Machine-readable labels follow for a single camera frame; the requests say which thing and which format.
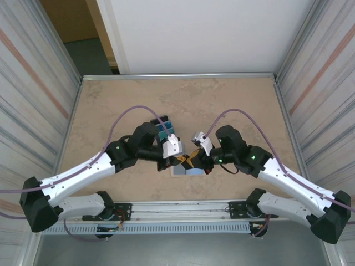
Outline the silver linear base rail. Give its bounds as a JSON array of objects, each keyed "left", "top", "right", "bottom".
[{"left": 115, "top": 199, "right": 250, "bottom": 222}]

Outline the grey slotted cable duct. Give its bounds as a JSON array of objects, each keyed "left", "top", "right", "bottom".
[{"left": 41, "top": 221, "right": 252, "bottom": 236}]

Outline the purple cable loop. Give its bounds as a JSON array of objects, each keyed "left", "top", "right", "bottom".
[
  {"left": 63, "top": 218, "right": 109, "bottom": 242},
  {"left": 252, "top": 212, "right": 272, "bottom": 238}
]

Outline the translucent corrugated side panel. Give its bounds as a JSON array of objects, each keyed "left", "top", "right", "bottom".
[
  {"left": 0, "top": 0, "right": 81, "bottom": 266},
  {"left": 277, "top": 0, "right": 355, "bottom": 266}
]

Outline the black plastic card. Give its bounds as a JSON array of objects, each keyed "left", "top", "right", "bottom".
[{"left": 150, "top": 114, "right": 169, "bottom": 125}]

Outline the small electronics board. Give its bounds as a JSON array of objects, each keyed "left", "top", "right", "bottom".
[{"left": 96, "top": 224, "right": 123, "bottom": 232}]

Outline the brown wooden door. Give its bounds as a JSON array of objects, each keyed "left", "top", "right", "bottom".
[{"left": 39, "top": 0, "right": 120, "bottom": 75}]

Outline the aluminium table frame rail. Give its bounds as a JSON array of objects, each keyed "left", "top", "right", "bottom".
[
  {"left": 81, "top": 72, "right": 278, "bottom": 83},
  {"left": 49, "top": 79, "right": 84, "bottom": 195},
  {"left": 273, "top": 77, "right": 310, "bottom": 185}
]

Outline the white door frame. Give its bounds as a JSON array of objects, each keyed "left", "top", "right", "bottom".
[{"left": 95, "top": 0, "right": 131, "bottom": 75}]

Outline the aluminium frame post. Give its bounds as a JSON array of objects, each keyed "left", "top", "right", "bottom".
[
  {"left": 276, "top": 0, "right": 325, "bottom": 77},
  {"left": 29, "top": 0, "right": 83, "bottom": 81}
]

